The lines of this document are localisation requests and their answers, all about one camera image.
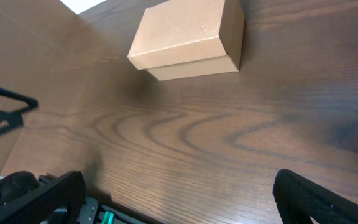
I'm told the black mounting rail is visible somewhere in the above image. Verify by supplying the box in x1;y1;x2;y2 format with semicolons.
77;195;145;224

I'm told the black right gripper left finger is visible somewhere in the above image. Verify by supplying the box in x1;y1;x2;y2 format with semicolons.
0;171;86;224

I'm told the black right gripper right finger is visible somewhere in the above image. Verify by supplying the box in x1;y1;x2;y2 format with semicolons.
273;169;358;224

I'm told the cardboard box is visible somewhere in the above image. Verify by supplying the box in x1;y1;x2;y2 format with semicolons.
127;0;245;80

